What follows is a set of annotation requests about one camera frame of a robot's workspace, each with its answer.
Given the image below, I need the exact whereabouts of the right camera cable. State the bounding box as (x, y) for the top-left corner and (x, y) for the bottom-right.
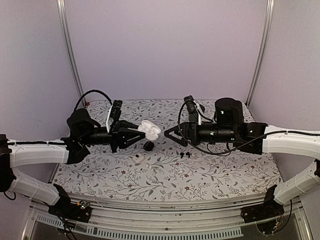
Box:
(178, 101), (320, 157)

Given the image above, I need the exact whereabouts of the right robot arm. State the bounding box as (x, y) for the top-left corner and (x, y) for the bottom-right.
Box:
(164, 96), (320, 218)

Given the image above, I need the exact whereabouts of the cream earbud case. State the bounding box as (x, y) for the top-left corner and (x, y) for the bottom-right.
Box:
(132, 154), (145, 165)

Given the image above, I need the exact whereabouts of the right aluminium frame post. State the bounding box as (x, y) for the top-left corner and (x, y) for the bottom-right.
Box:
(245, 0), (275, 108)

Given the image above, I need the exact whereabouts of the aluminium front rail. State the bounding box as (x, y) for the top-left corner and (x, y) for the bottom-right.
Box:
(21, 194), (314, 240)

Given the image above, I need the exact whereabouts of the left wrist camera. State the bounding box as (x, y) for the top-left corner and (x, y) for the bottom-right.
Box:
(105, 100), (123, 133)

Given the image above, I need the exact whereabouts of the left aluminium frame post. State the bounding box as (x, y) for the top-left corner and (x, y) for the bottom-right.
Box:
(56, 0), (85, 98)

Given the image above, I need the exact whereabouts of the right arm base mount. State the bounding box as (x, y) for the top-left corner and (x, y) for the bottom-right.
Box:
(240, 200), (285, 223)

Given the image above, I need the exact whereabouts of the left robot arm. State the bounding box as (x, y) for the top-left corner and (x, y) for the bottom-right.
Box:
(0, 108), (146, 217)

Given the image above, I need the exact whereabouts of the black earbud case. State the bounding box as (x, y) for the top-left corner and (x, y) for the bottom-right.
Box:
(143, 141), (155, 152)

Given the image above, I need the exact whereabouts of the white earbud case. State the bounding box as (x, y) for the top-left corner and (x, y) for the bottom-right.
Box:
(137, 120), (161, 141)

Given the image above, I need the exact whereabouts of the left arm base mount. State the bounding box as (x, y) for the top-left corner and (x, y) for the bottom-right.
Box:
(48, 200), (93, 223)

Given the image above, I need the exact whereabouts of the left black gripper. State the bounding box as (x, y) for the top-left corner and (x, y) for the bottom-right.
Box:
(80, 119), (146, 153)

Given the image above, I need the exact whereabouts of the left camera cable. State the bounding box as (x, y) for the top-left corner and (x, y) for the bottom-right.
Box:
(74, 89), (115, 113)

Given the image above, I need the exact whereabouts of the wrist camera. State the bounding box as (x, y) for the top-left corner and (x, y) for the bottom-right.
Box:
(183, 95), (204, 126)
(105, 100), (123, 133)

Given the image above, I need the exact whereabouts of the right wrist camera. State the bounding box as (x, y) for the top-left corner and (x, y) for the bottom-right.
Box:
(183, 95), (204, 126)

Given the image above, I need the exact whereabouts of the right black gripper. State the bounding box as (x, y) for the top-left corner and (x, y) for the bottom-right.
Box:
(164, 121), (237, 147)

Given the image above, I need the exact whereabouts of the floral table cloth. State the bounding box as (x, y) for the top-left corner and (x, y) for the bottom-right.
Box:
(51, 99), (283, 202)

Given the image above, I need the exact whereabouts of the camera cable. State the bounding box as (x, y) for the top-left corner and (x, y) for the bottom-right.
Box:
(74, 89), (115, 113)
(178, 101), (320, 157)

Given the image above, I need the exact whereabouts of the aluminium frame post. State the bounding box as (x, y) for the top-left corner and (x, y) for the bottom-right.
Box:
(56, 0), (85, 98)
(245, 0), (275, 108)

